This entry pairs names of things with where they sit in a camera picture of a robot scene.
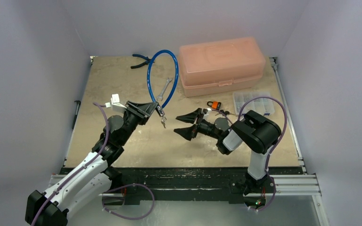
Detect pink translucent plastic toolbox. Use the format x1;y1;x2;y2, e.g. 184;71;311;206
177;37;266;97

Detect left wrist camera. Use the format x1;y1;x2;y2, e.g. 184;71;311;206
104;94;127;113

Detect black head padlock keys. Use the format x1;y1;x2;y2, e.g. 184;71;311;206
218;109;235;117

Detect blue handled pliers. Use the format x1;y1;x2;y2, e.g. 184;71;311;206
130;54;156;70

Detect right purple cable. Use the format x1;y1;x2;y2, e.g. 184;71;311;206
212;96;288;175

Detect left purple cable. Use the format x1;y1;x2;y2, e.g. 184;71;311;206
31;102;110;226

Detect silver open end wrench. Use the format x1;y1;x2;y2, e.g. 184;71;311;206
156;77;173;101

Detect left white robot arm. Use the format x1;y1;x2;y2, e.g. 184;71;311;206
25;101;159;226

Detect black handle tool at edge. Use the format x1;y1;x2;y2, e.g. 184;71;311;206
72;100;81;129

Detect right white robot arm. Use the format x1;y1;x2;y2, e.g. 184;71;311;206
174;108;282;194

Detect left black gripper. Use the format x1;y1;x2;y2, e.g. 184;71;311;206
119;101;157;145

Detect orange black padlock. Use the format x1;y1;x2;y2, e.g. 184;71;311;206
206;101;222;111

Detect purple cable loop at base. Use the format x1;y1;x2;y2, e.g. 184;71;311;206
101;182;156;221

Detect blue cable lock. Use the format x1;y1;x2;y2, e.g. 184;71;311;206
147;49;180;116

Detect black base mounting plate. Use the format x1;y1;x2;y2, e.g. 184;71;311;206
59;167;304;207

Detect clear plastic screw organizer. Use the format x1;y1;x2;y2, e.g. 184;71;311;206
232;91;275;116

